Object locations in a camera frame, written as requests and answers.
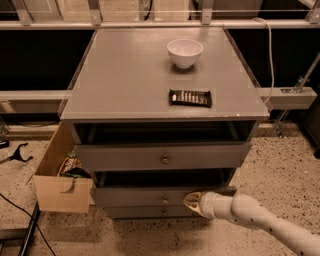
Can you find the grey wooden drawer cabinet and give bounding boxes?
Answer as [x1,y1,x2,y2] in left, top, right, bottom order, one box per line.
[60,26,271,221]

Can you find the snack bags in box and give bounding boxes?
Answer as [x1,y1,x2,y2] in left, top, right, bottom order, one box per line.
[58,150,91,178]

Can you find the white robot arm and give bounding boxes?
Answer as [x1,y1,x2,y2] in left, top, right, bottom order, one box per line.
[183,191,320,256]

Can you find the dark wrapped candy bar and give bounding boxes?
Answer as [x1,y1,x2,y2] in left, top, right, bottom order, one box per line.
[169,89,212,108]

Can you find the white cable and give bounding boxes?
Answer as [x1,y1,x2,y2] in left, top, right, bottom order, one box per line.
[251,17,276,105]

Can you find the grey drawer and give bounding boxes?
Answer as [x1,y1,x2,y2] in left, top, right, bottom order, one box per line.
[75,142,251,171]
[91,170,238,208]
[104,206,199,219]

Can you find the cardboard box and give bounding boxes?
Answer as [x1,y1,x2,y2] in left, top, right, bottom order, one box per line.
[33,123,93,213]

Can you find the black floor cable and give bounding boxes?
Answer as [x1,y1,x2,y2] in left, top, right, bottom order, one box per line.
[0,192,58,256]

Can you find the grey bottom drawer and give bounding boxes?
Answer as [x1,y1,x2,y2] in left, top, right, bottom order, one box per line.
[104,206,199,219]

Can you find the white ceramic bowl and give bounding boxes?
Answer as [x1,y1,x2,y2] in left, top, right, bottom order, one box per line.
[167,39,203,69]

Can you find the metal rail frame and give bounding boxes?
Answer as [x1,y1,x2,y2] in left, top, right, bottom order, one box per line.
[0,0,320,114]

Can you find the black tool on floor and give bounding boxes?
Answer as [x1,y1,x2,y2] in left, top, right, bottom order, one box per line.
[0,143,32,164]

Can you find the grey top drawer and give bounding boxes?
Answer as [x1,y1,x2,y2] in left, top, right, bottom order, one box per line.
[75,142,251,171]

